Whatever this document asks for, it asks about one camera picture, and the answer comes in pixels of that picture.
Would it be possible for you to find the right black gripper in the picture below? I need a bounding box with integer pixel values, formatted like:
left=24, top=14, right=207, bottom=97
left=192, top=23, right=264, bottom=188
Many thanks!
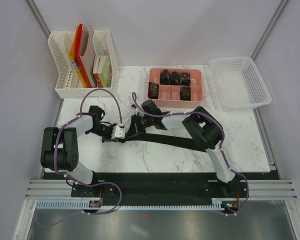
left=126, top=114, right=154, bottom=139

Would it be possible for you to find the long black necktie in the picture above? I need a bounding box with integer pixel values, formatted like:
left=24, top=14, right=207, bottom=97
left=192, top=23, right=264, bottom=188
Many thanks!
left=115, top=133, right=206, bottom=153

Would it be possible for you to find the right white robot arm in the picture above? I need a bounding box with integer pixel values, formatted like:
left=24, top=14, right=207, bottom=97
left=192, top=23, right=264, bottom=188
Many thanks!
left=123, top=100, right=246, bottom=197

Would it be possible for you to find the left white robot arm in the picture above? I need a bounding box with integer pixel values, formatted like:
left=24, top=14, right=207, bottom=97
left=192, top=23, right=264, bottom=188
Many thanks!
left=40, top=105, right=117, bottom=198

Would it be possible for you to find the rolled tie floral left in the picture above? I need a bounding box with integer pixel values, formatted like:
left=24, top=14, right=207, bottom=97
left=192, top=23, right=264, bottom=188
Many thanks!
left=148, top=82, right=159, bottom=99

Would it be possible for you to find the pink compartment tray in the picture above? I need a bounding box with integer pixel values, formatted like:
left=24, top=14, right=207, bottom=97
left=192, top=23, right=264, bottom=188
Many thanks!
left=146, top=67, right=205, bottom=109

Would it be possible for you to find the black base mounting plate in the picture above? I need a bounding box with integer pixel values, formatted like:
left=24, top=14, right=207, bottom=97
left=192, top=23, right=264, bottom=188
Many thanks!
left=70, top=171, right=249, bottom=210

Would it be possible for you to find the green book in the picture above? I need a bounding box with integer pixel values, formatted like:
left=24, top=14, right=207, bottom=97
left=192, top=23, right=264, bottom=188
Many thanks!
left=97, top=55, right=113, bottom=88

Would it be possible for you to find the cream desktop file organizer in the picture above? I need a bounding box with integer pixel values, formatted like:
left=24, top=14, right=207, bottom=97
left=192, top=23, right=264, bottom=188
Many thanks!
left=48, top=24, right=119, bottom=99

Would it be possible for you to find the rolled tie front right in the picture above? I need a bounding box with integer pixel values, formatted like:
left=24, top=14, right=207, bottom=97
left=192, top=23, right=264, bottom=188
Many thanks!
left=179, top=85, right=191, bottom=101

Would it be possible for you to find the rolled tie back middle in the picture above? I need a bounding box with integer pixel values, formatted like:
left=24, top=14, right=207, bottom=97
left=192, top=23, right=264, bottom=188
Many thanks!
left=169, top=71, right=180, bottom=86

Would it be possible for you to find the rolled tie back right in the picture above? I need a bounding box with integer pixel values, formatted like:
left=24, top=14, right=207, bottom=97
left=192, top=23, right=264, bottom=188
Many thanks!
left=180, top=72, right=191, bottom=86

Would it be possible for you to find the cream paperback book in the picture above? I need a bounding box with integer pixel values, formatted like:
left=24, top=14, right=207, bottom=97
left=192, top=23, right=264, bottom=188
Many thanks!
left=93, top=55, right=108, bottom=74

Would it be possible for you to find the beige cardboard folder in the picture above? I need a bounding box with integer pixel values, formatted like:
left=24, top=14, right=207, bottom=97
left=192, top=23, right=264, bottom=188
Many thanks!
left=80, top=26, right=97, bottom=88

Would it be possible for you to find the red orange folder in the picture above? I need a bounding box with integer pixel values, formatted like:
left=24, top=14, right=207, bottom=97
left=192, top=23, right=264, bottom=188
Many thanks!
left=68, top=23, right=92, bottom=88

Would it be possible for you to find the white plastic basket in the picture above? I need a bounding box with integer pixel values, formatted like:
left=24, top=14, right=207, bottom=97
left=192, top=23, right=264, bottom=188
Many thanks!
left=208, top=56, right=272, bottom=111

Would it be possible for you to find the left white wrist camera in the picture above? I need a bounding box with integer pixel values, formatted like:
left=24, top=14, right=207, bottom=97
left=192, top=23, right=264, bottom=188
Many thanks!
left=111, top=123, right=126, bottom=139

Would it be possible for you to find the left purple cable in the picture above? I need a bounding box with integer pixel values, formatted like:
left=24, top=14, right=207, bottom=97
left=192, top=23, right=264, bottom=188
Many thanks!
left=36, top=87, right=124, bottom=228

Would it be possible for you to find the purple cable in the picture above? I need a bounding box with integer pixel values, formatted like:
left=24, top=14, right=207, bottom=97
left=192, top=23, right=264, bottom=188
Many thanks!
left=36, top=87, right=124, bottom=228
left=131, top=91, right=250, bottom=217

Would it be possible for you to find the aluminium frame rail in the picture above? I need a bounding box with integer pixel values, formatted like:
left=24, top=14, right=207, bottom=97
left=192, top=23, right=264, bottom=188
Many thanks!
left=25, top=179, right=297, bottom=201

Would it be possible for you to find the white slotted cable duct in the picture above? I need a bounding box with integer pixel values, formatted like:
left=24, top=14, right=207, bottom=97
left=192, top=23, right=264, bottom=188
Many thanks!
left=35, top=199, right=237, bottom=211

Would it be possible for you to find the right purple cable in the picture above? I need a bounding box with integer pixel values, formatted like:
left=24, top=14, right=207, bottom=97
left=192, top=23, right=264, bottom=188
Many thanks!
left=131, top=91, right=250, bottom=217

